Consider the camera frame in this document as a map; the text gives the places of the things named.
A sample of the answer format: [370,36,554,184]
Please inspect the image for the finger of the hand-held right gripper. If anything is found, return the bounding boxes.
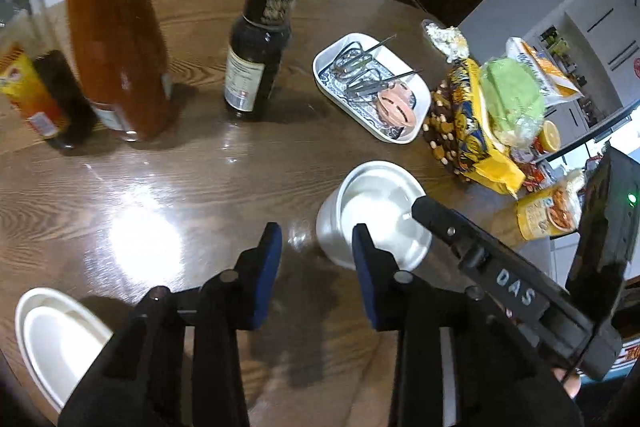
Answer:
[411,194,623,383]

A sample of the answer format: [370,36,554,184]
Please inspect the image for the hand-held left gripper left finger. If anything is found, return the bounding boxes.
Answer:
[60,222,284,427]

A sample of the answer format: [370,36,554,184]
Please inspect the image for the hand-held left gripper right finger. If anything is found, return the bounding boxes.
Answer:
[352,224,584,427]

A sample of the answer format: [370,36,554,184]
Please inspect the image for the white round cup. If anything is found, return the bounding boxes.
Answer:
[316,160,434,273]

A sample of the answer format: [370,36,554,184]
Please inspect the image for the large white bowl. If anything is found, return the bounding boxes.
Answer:
[14,287,117,414]

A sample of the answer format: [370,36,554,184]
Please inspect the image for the person's right hand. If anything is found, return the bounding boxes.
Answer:
[552,366,582,401]

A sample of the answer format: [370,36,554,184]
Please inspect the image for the yellow noodle packet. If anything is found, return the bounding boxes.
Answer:
[516,168,587,243]

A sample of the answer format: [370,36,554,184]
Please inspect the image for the orange slice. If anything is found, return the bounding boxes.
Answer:
[537,120,561,153]

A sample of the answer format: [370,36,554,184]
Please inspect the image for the green snack packet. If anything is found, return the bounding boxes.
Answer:
[479,58,547,148]

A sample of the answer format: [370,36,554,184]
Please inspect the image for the yellow patterned snack packet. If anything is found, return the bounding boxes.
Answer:
[422,58,527,198]

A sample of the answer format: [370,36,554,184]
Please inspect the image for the white and orange packet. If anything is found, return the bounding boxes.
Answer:
[506,36,585,108]

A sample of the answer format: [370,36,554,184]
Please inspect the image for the pink round plastic piece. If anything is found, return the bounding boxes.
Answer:
[376,82,419,128]

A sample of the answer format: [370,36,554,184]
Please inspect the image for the white cabinet shelf with jars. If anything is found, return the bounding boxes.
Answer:
[537,24,601,128]

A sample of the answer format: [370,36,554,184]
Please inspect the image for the metal tweezers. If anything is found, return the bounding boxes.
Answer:
[345,69,424,98]

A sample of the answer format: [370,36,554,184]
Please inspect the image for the patterned rectangular dish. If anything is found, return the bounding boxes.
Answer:
[312,32,434,144]

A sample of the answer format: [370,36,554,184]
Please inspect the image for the metal tongs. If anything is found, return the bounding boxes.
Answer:
[330,34,398,82]

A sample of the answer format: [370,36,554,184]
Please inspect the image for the dark soy sauce bottle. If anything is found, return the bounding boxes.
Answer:
[223,0,312,121]

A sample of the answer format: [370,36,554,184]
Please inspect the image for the white crumpled wrapper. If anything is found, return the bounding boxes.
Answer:
[421,20,472,64]

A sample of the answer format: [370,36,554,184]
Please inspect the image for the red sauce bottle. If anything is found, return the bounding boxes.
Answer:
[56,0,177,142]

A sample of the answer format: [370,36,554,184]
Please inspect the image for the yellow-capped vinegar bottle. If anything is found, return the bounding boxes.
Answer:
[0,0,99,151]

